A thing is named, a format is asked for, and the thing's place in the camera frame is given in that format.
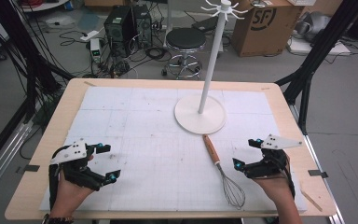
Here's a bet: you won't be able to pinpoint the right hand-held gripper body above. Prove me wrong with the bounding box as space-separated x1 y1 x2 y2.
243 133 304 180

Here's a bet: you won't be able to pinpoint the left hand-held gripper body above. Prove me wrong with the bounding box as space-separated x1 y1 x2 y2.
48 138 107 192

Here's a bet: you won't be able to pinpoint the wooden handle wire whisk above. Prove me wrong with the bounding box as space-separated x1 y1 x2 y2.
201 133 247 210

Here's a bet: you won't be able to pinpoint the white hook rack stand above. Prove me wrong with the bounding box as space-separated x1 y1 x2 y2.
173 0 250 135

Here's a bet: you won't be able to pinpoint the person's right hand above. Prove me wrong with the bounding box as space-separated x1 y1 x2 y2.
253 150 296 210

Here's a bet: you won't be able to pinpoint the person's left hand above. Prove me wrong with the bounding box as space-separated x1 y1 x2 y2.
49 154 96 217

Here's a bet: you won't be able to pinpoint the black tape piece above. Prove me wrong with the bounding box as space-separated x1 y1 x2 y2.
16 164 41 175
307 169 329 179

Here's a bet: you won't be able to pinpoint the white grid mat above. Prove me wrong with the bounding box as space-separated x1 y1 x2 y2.
39 86 309 213

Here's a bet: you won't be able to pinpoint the thin wooden stick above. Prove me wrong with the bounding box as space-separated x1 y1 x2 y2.
300 189 324 213

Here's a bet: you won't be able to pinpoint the white device green display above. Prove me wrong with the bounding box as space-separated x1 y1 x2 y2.
89 37 103 63

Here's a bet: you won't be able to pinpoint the black metal stand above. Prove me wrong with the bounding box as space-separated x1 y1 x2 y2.
0 0 76 123
274 0 358 135

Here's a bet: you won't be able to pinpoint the brown cardboard box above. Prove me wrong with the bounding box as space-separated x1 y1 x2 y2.
230 0 306 58

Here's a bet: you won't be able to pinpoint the white power strip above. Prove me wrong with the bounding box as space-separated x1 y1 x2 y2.
79 29 101 43

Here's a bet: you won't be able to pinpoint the white flat board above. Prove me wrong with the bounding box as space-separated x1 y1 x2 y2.
286 36 352 57

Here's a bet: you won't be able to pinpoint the large black computer tower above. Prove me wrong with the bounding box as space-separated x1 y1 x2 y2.
103 5 138 59

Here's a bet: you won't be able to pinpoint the black round stool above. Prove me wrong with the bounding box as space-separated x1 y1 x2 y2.
160 27 207 80

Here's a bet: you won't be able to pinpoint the slim black computer tower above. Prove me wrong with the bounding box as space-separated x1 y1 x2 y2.
132 4 154 49

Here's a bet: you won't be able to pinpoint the grey appliance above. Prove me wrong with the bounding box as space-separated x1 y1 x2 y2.
295 10 332 43

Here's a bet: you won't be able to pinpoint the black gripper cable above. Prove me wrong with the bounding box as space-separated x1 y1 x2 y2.
282 155 296 200
48 163 60 211

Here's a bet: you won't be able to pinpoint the aluminium rail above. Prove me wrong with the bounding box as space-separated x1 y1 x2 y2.
288 104 346 224
0 120 34 204

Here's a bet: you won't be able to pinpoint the dark bead bracelet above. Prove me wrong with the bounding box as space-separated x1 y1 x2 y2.
42 214 75 224

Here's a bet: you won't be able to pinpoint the black floor cables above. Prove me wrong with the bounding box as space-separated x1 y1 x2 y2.
58 29 172 79

